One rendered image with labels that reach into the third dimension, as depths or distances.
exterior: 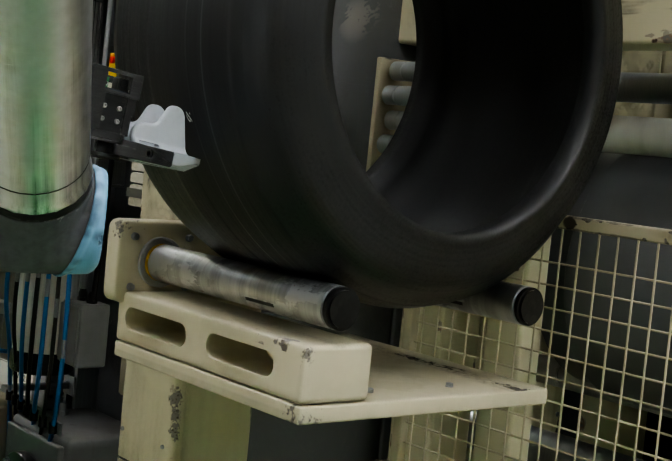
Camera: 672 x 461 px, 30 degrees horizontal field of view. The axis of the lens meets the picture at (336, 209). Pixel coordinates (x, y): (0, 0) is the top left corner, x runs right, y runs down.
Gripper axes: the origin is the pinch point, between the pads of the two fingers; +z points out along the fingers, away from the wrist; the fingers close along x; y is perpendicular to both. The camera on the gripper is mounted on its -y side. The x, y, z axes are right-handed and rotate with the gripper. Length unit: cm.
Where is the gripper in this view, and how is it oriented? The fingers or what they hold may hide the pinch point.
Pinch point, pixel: (185, 167)
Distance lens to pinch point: 124.9
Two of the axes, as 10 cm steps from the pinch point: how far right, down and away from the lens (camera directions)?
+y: 1.9, -9.8, 0.3
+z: 7.5, 1.6, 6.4
